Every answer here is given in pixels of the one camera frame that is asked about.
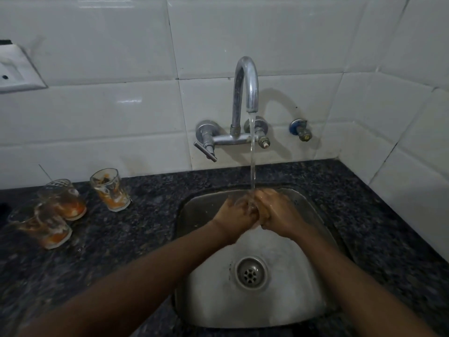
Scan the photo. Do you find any chrome wall faucet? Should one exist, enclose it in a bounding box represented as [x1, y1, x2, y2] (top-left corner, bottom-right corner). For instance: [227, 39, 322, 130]
[193, 56, 271, 163]

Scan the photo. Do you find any white wall socket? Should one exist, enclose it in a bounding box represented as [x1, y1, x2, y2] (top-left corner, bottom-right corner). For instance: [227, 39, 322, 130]
[0, 39, 48, 94]

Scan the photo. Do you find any metal sink drain strainer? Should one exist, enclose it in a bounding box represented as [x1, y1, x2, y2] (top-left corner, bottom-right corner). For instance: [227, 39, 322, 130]
[234, 256, 269, 291]

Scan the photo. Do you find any stainless steel sink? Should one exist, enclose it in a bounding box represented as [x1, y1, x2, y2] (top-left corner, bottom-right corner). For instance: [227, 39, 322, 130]
[174, 187, 353, 330]

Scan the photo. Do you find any person's right hand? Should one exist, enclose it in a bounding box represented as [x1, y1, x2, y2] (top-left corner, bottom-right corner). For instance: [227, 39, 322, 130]
[253, 188, 310, 240]

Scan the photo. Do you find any drinking glass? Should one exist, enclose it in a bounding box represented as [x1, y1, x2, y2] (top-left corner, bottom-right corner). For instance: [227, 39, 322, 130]
[8, 202, 73, 250]
[245, 192, 268, 229]
[89, 168, 131, 212]
[37, 178, 87, 222]

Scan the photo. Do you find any person's left forearm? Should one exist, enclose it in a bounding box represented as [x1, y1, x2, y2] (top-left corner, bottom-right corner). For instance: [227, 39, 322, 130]
[17, 220, 233, 337]

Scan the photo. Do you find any person's left hand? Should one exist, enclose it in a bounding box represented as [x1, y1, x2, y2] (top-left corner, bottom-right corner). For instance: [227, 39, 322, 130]
[211, 196, 261, 243]

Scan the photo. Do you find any brass valve with blue collar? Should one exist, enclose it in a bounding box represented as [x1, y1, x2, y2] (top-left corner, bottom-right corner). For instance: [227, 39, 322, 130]
[289, 118, 313, 143]

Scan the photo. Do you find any person's right forearm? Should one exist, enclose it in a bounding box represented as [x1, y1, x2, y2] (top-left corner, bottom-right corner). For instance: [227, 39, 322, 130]
[290, 224, 436, 337]

